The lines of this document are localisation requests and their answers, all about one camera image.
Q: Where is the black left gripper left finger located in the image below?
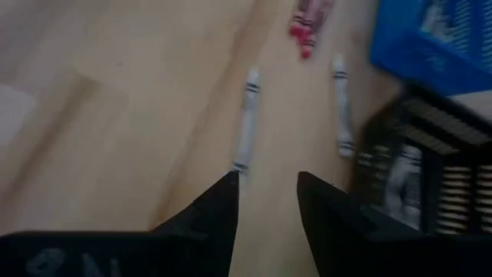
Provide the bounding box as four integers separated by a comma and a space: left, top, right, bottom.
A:
0, 171, 241, 277

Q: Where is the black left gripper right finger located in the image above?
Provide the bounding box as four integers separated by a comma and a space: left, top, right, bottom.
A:
297, 171, 492, 277

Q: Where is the black plastic basket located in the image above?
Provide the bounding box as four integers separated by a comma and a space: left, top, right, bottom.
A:
350, 82, 492, 236

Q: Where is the blue plastic basket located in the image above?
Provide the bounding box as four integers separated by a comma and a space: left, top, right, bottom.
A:
369, 0, 492, 97

